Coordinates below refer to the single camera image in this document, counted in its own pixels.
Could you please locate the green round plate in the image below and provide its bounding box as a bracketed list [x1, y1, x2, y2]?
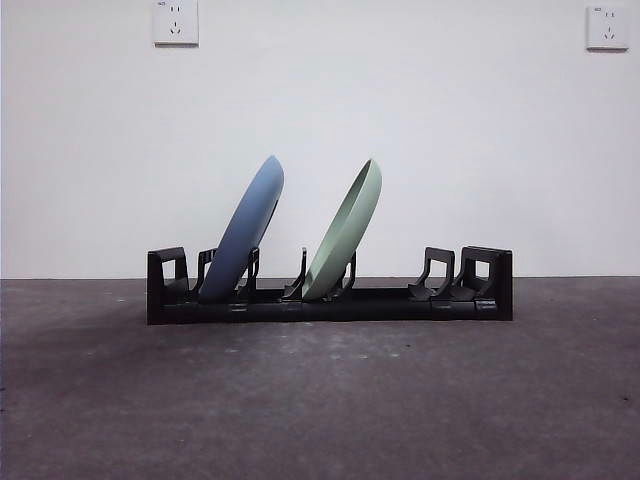
[301, 158, 385, 302]

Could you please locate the blue round plate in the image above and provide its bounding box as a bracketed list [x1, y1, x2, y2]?
[198, 154, 286, 304]

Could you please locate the black plate rack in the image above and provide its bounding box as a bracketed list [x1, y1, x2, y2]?
[146, 245, 514, 326]

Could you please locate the white wall socket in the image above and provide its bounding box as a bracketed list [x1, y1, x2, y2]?
[585, 5, 630, 52]
[153, 0, 200, 49]

